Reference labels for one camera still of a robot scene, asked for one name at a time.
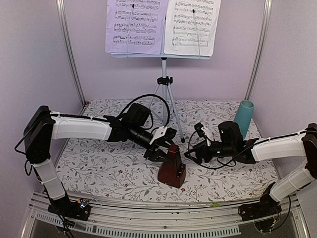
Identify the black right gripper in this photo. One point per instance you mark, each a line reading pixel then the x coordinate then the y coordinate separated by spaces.
pixel 199 151

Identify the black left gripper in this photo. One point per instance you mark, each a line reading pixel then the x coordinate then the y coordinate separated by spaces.
pixel 154 156

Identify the brown wooden metronome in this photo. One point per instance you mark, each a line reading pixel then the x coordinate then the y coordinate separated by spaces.
pixel 173 174

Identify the white sheet music page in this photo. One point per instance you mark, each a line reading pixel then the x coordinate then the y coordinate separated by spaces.
pixel 190 27

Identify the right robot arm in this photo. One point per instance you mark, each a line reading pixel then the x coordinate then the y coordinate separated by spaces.
pixel 298 144

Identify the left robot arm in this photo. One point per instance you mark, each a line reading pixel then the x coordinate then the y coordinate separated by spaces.
pixel 46 125

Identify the teal cup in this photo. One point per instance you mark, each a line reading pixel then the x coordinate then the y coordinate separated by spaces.
pixel 243 116

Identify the floral patterned table mat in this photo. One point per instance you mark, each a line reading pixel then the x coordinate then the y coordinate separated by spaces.
pixel 119 170

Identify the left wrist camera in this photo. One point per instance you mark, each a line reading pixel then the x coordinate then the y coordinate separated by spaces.
pixel 163 133

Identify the aluminium base frame rail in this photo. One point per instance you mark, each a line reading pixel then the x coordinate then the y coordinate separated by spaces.
pixel 118 218

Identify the right aluminium frame post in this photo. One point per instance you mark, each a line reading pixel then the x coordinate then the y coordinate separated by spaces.
pixel 260 48

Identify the aluminium frame post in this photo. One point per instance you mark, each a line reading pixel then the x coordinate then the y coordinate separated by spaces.
pixel 68 46
pixel 260 48

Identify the left aluminium frame post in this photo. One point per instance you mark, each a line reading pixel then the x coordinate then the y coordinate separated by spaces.
pixel 68 46

